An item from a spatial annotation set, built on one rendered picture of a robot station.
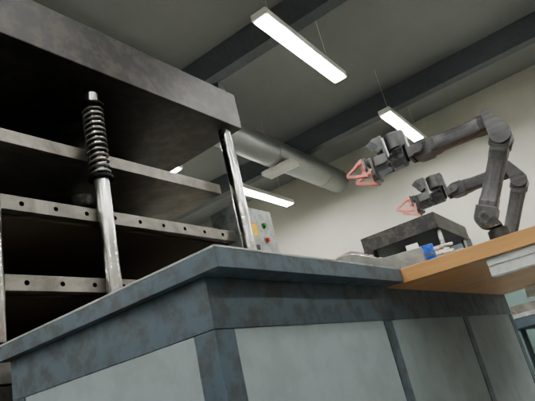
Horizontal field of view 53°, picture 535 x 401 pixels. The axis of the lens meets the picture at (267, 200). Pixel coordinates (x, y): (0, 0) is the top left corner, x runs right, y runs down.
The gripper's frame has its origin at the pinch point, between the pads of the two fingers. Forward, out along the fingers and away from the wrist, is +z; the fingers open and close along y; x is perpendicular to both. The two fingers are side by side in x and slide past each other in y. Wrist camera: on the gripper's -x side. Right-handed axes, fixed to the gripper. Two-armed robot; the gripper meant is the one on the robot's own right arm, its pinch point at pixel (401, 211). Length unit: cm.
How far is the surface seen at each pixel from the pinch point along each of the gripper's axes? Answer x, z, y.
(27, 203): -8, 81, 131
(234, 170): -38, 61, 32
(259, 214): -25, 69, 1
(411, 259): 38, -15, 82
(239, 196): -25, 61, 33
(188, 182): -32, 73, 54
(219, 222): -23, 82, 19
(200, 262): 42, 1, 163
